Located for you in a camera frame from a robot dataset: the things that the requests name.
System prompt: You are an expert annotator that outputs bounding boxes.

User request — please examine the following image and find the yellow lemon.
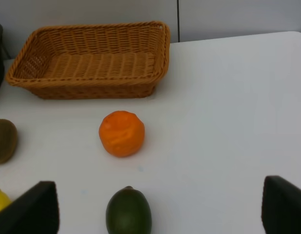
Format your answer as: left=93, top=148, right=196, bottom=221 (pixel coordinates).
left=0, top=189, right=11, bottom=211

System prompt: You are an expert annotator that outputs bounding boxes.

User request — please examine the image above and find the green avocado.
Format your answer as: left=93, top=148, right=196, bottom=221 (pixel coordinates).
left=106, top=186, right=152, bottom=234

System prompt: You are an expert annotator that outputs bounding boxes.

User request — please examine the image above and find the orange fruit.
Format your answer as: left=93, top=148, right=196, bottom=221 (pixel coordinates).
left=98, top=111, right=145, bottom=157

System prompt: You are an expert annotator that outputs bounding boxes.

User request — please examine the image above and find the orange wicker basket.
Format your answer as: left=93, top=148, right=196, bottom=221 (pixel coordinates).
left=6, top=21, right=170, bottom=99

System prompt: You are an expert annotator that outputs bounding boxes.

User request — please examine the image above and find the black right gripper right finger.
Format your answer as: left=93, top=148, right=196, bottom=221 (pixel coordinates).
left=261, top=175, right=301, bottom=234

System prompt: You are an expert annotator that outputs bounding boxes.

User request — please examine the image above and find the brown kiwi fruit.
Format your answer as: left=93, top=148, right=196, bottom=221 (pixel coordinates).
left=0, top=119, right=18, bottom=164

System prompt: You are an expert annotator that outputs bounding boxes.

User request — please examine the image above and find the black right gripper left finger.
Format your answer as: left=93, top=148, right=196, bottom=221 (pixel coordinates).
left=0, top=181, right=60, bottom=234

